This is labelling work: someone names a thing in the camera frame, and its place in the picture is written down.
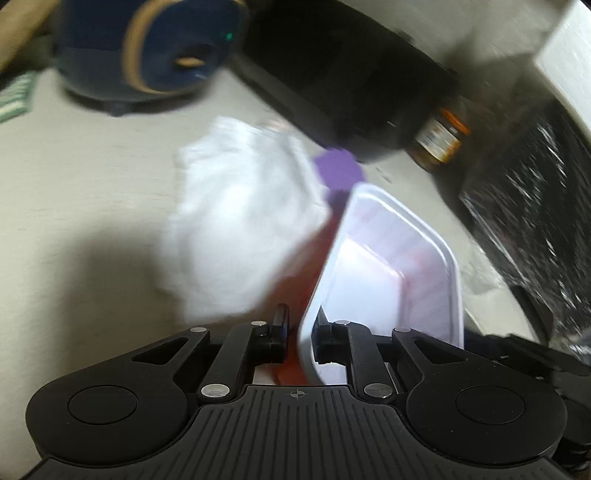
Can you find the green striped cloth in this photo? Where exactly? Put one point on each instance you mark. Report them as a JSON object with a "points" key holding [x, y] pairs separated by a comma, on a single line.
{"points": [[16, 99]]}

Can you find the orange label jar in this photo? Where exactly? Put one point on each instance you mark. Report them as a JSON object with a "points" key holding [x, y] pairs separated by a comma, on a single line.
{"points": [[438, 138]]}

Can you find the purple plastic piece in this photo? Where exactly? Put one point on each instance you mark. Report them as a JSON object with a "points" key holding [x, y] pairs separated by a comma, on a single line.
{"points": [[337, 170]]}

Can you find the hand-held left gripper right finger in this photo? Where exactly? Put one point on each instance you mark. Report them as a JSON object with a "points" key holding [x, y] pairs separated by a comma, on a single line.
{"points": [[323, 339]]}

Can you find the clear crumpled plastic bag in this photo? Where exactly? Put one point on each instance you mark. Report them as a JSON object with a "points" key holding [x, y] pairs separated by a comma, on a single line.
{"points": [[240, 221]]}

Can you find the dark blue pot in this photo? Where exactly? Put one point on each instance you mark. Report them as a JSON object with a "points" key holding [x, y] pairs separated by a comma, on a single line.
{"points": [[101, 69]]}

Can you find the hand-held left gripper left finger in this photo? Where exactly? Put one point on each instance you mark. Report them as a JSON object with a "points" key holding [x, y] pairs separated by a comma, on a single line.
{"points": [[280, 330]]}

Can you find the black countertop cooker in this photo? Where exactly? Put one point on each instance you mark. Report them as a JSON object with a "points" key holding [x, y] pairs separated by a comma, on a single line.
{"points": [[346, 92]]}

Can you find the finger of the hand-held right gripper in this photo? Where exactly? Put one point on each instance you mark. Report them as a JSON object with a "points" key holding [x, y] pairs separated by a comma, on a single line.
{"points": [[512, 350]]}

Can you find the white cabinet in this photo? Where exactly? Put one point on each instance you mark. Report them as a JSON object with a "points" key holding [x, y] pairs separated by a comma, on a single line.
{"points": [[568, 60]]}

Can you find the white foam tray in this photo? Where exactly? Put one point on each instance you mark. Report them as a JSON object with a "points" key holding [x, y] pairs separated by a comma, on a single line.
{"points": [[392, 286]]}

